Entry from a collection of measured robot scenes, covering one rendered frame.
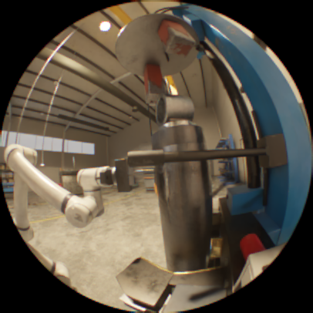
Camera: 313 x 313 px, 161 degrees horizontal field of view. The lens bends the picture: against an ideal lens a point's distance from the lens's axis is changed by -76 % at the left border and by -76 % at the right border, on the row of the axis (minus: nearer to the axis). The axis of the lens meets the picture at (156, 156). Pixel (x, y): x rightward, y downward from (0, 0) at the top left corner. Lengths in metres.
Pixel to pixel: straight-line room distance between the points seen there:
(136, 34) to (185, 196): 0.85
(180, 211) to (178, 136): 0.23
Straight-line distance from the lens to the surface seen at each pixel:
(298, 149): 0.48
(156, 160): 0.17
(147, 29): 0.79
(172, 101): 0.42
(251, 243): 0.33
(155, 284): 0.40
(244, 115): 0.62
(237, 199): 0.55
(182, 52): 0.57
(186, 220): 0.37
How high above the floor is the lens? 1.34
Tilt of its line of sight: 6 degrees up
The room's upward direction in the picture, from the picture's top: 7 degrees counter-clockwise
